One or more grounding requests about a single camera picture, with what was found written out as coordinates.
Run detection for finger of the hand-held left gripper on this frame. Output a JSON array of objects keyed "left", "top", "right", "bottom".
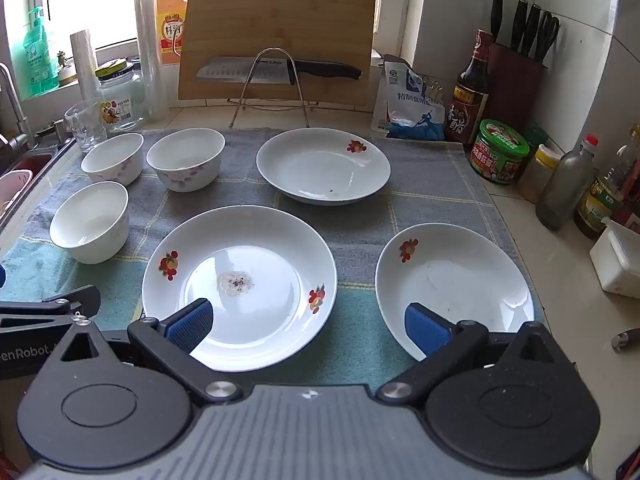
[{"left": 0, "top": 285, "right": 101, "bottom": 332}]

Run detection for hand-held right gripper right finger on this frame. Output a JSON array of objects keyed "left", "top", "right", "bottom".
[{"left": 375, "top": 302, "right": 571, "bottom": 406}]

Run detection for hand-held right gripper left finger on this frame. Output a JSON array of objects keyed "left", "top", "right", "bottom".
[{"left": 47, "top": 299, "right": 246, "bottom": 407}]

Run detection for white bowl pink flowers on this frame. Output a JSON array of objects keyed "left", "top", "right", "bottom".
[
  {"left": 146, "top": 128, "right": 226, "bottom": 193},
  {"left": 49, "top": 181, "right": 130, "bottom": 265},
  {"left": 81, "top": 132, "right": 145, "bottom": 187}
]

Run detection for large white plate fruit print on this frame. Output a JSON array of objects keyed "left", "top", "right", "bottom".
[{"left": 141, "top": 205, "right": 338, "bottom": 373}]

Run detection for grey and teal checked towel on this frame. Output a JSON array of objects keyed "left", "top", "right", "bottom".
[{"left": 0, "top": 127, "right": 546, "bottom": 391}]

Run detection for steel sink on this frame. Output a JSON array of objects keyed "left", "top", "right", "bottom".
[{"left": 0, "top": 142, "right": 76, "bottom": 196}]

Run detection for clear drinking glass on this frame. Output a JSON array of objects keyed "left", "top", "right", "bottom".
[{"left": 64, "top": 100, "right": 108, "bottom": 153}]

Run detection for yellow lid jar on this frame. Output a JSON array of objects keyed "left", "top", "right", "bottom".
[{"left": 517, "top": 144, "right": 562, "bottom": 204}]

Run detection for grey bottle red cap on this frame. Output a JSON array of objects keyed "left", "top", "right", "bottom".
[{"left": 536, "top": 134, "right": 600, "bottom": 231}]

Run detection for clear glass jar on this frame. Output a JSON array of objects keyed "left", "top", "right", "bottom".
[{"left": 95, "top": 59, "right": 146, "bottom": 132}]

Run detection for silver metal object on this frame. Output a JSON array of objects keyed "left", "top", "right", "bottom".
[{"left": 610, "top": 329, "right": 640, "bottom": 353}]

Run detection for green lid sauce jar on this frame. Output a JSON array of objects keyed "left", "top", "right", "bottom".
[{"left": 469, "top": 119, "right": 531, "bottom": 184}]

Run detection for white plastic container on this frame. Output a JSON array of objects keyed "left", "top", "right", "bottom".
[{"left": 589, "top": 217, "right": 640, "bottom": 300}]

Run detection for steel faucet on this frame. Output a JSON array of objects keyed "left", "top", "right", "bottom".
[{"left": 0, "top": 62, "right": 31, "bottom": 161}]

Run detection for oil bottle green label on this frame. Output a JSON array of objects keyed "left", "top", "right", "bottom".
[{"left": 573, "top": 157, "right": 626, "bottom": 240}]

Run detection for small green cap bottle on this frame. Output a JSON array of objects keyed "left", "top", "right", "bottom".
[{"left": 525, "top": 122, "right": 551, "bottom": 153}]

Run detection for white and blue salt bag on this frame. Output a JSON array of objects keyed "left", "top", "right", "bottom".
[{"left": 371, "top": 54, "right": 447, "bottom": 142}]

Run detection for dark soy sauce bottle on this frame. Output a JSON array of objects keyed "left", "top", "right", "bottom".
[{"left": 444, "top": 29, "right": 493, "bottom": 148}]

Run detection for short clear plastic wrap roll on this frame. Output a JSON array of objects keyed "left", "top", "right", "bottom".
[{"left": 70, "top": 30, "right": 101, "bottom": 106}]

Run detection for green dish soap bottle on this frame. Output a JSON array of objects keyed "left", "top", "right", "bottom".
[{"left": 23, "top": 6, "right": 60, "bottom": 97}]

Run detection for brown knife block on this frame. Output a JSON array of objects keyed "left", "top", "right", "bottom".
[{"left": 482, "top": 42, "right": 546, "bottom": 136}]

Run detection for tall clear plastic wrap roll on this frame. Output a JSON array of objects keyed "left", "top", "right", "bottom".
[{"left": 134, "top": 0, "right": 168, "bottom": 121}]

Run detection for orange liquid plastic bottle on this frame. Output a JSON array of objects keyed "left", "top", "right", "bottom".
[{"left": 156, "top": 0, "right": 193, "bottom": 66}]

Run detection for window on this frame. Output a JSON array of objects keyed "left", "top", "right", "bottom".
[{"left": 0, "top": 0, "right": 416, "bottom": 56}]

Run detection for bamboo cutting board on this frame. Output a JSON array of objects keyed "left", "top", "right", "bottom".
[{"left": 178, "top": 0, "right": 377, "bottom": 107}]

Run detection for black kitchen scissors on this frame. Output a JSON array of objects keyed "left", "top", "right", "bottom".
[{"left": 535, "top": 10, "right": 561, "bottom": 63}]

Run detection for black handled kitchen knife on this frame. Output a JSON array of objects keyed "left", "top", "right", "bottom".
[{"left": 196, "top": 56, "right": 362, "bottom": 85}]

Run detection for steel wire rack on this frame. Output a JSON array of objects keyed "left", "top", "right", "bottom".
[{"left": 229, "top": 47, "right": 320, "bottom": 128}]

